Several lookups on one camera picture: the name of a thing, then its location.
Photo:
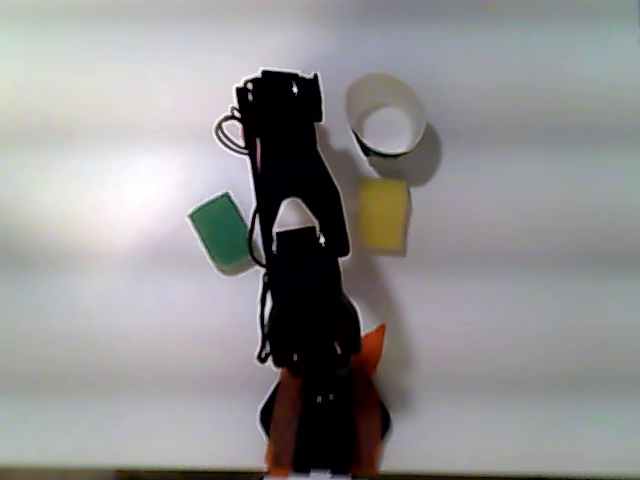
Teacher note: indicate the white paper cup green tape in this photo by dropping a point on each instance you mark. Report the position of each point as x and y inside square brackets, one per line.
[360, 100]

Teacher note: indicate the yellow sponge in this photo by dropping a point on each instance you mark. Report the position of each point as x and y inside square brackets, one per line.
[382, 215]

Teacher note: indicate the green white scrub sponge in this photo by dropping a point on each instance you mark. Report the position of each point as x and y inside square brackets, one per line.
[220, 230]

